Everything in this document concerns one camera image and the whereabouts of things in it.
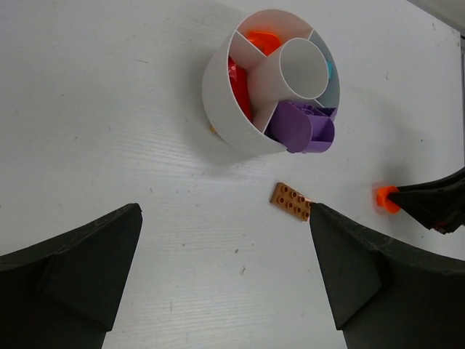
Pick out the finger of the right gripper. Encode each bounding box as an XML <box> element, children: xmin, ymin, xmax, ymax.
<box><xmin>387</xmin><ymin>169</ymin><xmax>464</xmax><ymax>233</ymax></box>

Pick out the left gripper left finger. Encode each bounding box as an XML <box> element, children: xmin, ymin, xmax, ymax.
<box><xmin>1</xmin><ymin>204</ymin><xmax>142</xmax><ymax>348</ymax></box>

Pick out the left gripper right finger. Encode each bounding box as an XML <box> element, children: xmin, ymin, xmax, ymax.
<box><xmin>310</xmin><ymin>203</ymin><xmax>464</xmax><ymax>348</ymax></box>

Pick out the orange round lego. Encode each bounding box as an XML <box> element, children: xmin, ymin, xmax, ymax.
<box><xmin>375</xmin><ymin>186</ymin><xmax>401</xmax><ymax>214</ymax></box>

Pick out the tan lego plate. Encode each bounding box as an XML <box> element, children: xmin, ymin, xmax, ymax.
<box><xmin>270</xmin><ymin>182</ymin><xmax>312</xmax><ymax>222</ymax></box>

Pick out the purple printed lego brick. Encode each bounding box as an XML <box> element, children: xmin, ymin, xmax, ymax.
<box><xmin>265</xmin><ymin>101</ymin><xmax>337</xmax><ymax>153</ymax></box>

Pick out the teal lego brick pair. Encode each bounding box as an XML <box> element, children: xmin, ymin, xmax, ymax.
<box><xmin>326</xmin><ymin>61</ymin><xmax>333</xmax><ymax>79</ymax></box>

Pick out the white round divided container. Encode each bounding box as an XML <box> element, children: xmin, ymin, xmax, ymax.
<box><xmin>202</xmin><ymin>9</ymin><xmax>341</xmax><ymax>156</ymax></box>

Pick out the orange round lego dish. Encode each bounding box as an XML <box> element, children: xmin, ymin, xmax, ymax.
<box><xmin>246</xmin><ymin>31</ymin><xmax>282</xmax><ymax>56</ymax></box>

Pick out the red lego brick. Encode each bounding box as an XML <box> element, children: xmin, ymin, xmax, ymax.
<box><xmin>228</xmin><ymin>57</ymin><xmax>253</xmax><ymax>121</ymax></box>

